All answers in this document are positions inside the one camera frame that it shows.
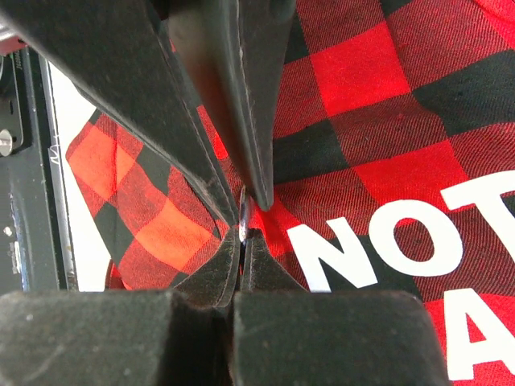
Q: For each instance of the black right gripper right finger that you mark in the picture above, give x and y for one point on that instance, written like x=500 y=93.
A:
x=284 y=335

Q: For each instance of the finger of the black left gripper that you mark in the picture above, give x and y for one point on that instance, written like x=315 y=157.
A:
x=119 y=55
x=234 y=53

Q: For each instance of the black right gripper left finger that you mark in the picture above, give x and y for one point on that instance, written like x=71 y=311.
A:
x=118 y=337

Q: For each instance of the clear round sticker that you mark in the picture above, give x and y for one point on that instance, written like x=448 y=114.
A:
x=245 y=213

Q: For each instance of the red black plaid shirt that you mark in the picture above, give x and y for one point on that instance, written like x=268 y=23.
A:
x=393 y=169

